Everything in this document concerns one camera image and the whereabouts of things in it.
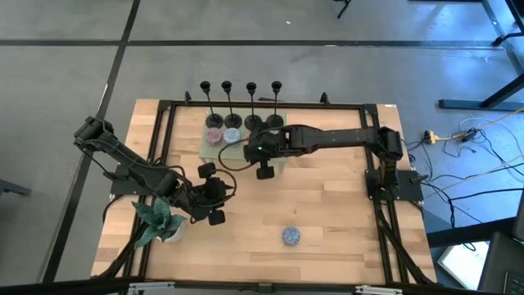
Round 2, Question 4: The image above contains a purple patterned candle tin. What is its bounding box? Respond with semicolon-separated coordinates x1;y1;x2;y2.
206;126;224;146

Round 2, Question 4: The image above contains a white flat box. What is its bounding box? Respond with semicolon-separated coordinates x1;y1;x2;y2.
436;240;490;290

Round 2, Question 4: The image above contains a black aluminium table frame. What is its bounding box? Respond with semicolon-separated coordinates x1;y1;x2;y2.
92;90;437;288

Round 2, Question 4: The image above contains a white floor cable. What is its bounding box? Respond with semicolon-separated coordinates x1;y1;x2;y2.
458;116;524;136

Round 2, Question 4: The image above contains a yellow extension cable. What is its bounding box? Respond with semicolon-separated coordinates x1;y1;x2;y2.
433;107;524;143

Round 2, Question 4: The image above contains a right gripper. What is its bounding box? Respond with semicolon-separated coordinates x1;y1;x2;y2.
243;127;287;180

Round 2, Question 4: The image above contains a black camera rig crossbar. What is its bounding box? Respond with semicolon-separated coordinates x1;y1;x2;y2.
0;276;524;295

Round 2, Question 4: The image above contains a dark laptop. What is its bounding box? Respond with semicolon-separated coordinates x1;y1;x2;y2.
477;231;524;295

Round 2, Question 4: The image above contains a black tripod leg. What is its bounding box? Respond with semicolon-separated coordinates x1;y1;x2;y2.
335;0;353;20

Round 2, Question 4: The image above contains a black metal candlestick holder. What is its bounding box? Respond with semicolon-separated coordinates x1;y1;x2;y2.
199;80;225;129
243;81;263;131
220;80;243;129
265;80;286;129

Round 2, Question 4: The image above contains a light blue patterned candle tin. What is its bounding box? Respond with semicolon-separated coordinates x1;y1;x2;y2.
223;127;242;145

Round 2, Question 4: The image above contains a green perforated riser shelf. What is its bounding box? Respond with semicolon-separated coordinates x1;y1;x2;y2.
198;107;288;173

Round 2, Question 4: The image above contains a black floor cable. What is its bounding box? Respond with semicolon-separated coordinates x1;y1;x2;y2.
409;138;524;230

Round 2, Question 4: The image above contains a black desk foot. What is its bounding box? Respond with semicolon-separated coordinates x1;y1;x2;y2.
482;0;524;47
438;73;524;111
425;216;517;249

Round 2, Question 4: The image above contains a grey chair base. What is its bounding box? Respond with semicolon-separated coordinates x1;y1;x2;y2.
0;174;32;197

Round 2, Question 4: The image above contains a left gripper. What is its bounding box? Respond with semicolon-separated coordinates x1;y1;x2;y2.
179;161;237;226

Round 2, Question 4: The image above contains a dark blue patterned candle tin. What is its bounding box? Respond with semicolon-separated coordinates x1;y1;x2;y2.
281;226;301;247

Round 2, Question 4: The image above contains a potted plant in white pot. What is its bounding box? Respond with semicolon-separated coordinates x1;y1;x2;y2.
131;198;188;249

